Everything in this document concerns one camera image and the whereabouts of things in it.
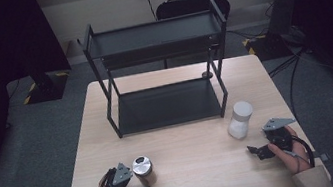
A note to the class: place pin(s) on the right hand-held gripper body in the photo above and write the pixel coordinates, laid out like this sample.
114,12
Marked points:
278,133

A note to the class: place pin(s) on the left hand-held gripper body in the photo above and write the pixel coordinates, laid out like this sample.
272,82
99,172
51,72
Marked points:
121,175

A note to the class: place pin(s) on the brown spice jar silver lid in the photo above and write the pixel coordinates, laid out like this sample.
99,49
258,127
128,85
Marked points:
142,167

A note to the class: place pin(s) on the white powder jar grey lid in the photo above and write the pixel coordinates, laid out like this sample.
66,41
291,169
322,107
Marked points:
239,128

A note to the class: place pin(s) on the black metal two-tier rack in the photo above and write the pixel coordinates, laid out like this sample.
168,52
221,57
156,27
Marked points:
166,105

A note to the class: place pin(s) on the person's right hand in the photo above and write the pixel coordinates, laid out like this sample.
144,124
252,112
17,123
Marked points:
291,159

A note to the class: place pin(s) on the grey tape piece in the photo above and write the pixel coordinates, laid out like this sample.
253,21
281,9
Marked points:
322,157

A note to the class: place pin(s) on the black stand with striped base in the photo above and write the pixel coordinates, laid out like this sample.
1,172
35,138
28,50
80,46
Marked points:
47,88
270,45

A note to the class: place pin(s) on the black chair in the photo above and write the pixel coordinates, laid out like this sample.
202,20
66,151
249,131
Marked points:
187,6

